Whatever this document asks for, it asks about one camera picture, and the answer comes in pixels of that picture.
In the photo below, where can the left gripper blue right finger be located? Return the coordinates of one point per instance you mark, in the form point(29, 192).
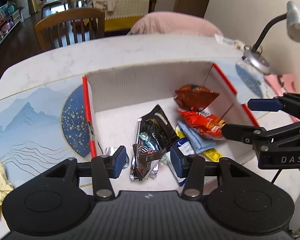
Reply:
point(192, 168)

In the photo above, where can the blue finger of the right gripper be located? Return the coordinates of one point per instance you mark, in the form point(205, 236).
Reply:
point(265, 105)

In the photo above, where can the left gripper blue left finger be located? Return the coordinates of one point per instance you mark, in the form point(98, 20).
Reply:
point(104, 168)

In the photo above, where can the light blue snack packet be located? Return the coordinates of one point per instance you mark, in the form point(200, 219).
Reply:
point(198, 143)

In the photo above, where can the brown m&m candy bag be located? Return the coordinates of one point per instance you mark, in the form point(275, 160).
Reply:
point(144, 161)

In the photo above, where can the yellow snack packet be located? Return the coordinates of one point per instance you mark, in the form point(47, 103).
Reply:
point(211, 155)

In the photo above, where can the black gold snack packet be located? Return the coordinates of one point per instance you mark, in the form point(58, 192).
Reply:
point(157, 126)

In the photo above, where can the red chinese snack packet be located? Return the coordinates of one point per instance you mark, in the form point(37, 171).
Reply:
point(204, 123)

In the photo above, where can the red cardboard box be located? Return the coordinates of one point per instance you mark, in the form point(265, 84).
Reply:
point(118, 96)

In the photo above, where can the dark red foil snack bag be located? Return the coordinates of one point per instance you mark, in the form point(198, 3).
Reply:
point(194, 98)

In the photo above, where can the cream yellow pastry packet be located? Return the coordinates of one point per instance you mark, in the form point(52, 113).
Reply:
point(5, 186)

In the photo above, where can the white blue milk candy packet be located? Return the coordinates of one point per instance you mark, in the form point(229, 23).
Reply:
point(183, 144)

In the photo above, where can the silver foil candy bar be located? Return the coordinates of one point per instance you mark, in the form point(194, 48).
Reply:
point(142, 138)

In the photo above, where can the small paper packet on table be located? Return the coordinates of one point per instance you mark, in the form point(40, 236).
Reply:
point(237, 44)

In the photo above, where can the silver desk lamp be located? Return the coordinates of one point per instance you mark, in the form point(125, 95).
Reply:
point(278, 32)

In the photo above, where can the blue mountain table runner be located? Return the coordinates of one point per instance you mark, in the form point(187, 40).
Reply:
point(44, 126)

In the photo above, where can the pink cushion on chair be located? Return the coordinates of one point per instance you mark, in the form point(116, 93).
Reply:
point(174, 23)

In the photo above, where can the wooden dining chair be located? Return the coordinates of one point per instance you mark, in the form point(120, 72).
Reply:
point(70, 27)

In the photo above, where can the sofa with white cover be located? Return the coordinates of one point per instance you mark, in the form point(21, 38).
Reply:
point(121, 15)

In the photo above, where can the long tv console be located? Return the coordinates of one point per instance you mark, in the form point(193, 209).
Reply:
point(10, 17)

